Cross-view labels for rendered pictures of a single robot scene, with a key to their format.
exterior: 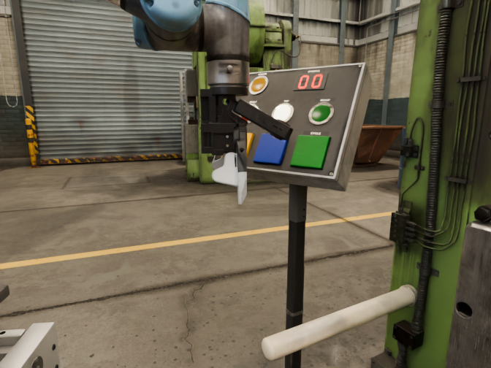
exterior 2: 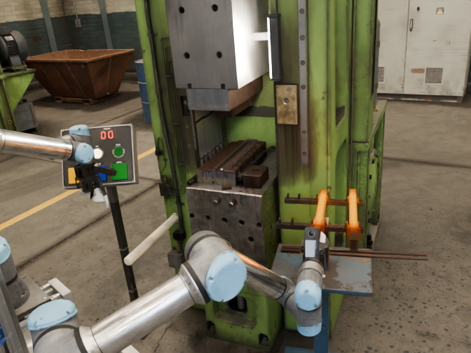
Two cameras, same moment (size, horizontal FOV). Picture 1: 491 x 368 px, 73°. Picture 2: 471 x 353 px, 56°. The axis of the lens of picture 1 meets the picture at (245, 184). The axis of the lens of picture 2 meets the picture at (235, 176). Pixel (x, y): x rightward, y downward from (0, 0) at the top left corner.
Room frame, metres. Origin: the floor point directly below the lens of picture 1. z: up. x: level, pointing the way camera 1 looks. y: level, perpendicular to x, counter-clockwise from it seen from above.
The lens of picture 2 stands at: (-1.14, 0.58, 1.75)
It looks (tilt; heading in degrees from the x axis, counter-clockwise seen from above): 23 degrees down; 323
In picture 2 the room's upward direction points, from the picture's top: 5 degrees counter-clockwise
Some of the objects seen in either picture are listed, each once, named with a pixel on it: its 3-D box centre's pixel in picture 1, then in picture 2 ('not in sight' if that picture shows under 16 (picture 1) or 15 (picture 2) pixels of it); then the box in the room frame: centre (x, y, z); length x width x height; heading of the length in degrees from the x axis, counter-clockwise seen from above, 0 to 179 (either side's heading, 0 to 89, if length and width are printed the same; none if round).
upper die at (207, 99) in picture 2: not in sight; (227, 89); (0.53, -0.66, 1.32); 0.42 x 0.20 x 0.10; 118
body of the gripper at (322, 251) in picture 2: not in sight; (313, 260); (-0.30, -0.33, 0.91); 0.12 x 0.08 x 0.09; 127
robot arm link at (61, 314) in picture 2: not in sight; (56, 330); (-0.13, 0.43, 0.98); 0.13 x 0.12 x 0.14; 168
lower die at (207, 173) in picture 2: not in sight; (233, 160); (0.53, -0.66, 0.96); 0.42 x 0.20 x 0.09; 118
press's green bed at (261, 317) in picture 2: not in sight; (253, 279); (0.48, -0.70, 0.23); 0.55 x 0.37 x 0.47; 118
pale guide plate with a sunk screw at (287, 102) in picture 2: not in sight; (287, 104); (0.21, -0.74, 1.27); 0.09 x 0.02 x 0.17; 28
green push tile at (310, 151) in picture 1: (310, 152); (119, 171); (0.72, -0.14, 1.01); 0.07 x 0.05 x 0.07; 53
